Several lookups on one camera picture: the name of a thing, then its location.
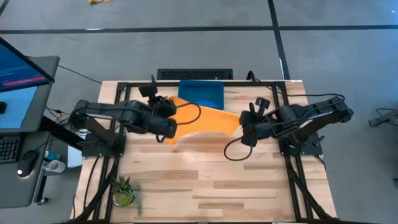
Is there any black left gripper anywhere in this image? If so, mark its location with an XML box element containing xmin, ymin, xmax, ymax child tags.
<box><xmin>150</xmin><ymin>96</ymin><xmax>178</xmax><ymax>140</ymax></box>

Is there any orange microfiber towel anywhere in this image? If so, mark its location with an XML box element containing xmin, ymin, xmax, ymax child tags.
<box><xmin>166</xmin><ymin>95</ymin><xmax>241</xmax><ymax>147</ymax></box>

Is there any blue plastic basket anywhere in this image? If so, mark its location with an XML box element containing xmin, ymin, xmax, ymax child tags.
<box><xmin>177</xmin><ymin>79</ymin><xmax>225</xmax><ymax>110</ymax></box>

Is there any black perforated panel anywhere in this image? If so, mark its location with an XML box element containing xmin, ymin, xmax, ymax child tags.
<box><xmin>156</xmin><ymin>68</ymin><xmax>234</xmax><ymax>81</ymax></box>

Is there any potted succulent plant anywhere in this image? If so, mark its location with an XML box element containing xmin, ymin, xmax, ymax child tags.
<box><xmin>111</xmin><ymin>174</ymin><xmax>144</xmax><ymax>217</ymax></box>

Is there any white box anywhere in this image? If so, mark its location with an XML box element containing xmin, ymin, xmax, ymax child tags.
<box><xmin>67</xmin><ymin>128</ymin><xmax>91</xmax><ymax>169</ymax></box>

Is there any black cart support bar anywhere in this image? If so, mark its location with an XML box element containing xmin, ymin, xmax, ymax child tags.
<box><xmin>39</xmin><ymin>114</ymin><xmax>90</xmax><ymax>151</ymax></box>

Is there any white mug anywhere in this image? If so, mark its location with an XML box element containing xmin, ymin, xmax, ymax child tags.
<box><xmin>42</xmin><ymin>159</ymin><xmax>67</xmax><ymax>174</ymax></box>

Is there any grey workstation cart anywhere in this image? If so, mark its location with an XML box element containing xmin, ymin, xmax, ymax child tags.
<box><xmin>0</xmin><ymin>55</ymin><xmax>60</xmax><ymax>209</ymax></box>

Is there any black computer mouse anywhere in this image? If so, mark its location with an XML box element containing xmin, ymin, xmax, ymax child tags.
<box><xmin>16</xmin><ymin>149</ymin><xmax>40</xmax><ymax>179</ymax></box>

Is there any computer monitor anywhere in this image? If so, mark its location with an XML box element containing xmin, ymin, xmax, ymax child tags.
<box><xmin>0</xmin><ymin>36</ymin><xmax>56</xmax><ymax>93</ymax></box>

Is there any black keyboard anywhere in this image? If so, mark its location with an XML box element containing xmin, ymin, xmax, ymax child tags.
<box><xmin>0</xmin><ymin>136</ymin><xmax>21</xmax><ymax>165</ymax></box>

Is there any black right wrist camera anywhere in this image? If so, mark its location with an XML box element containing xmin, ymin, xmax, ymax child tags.
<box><xmin>248</xmin><ymin>96</ymin><xmax>271</xmax><ymax>115</ymax></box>

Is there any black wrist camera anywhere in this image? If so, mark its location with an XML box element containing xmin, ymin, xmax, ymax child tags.
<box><xmin>138</xmin><ymin>83</ymin><xmax>159</xmax><ymax>105</ymax></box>
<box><xmin>248</xmin><ymin>96</ymin><xmax>271</xmax><ymax>115</ymax></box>

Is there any black right camera cable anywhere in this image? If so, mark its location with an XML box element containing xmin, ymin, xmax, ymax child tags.
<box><xmin>223</xmin><ymin>136</ymin><xmax>254</xmax><ymax>162</ymax></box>

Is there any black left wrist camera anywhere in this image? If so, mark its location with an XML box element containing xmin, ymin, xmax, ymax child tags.
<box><xmin>138</xmin><ymin>83</ymin><xmax>159</xmax><ymax>105</ymax></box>

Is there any black aluminium table frame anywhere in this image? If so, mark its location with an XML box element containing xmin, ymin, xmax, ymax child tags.
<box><xmin>73</xmin><ymin>70</ymin><xmax>336</xmax><ymax>224</ymax></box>

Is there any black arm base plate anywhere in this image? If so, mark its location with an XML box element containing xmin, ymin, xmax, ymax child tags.
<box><xmin>81</xmin><ymin>133</ymin><xmax>127</xmax><ymax>158</ymax></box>
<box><xmin>277</xmin><ymin>136</ymin><xmax>324</xmax><ymax>156</ymax></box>

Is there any black floor cable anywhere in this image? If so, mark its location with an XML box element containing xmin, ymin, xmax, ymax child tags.
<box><xmin>57</xmin><ymin>64</ymin><xmax>103</xmax><ymax>85</ymax></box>

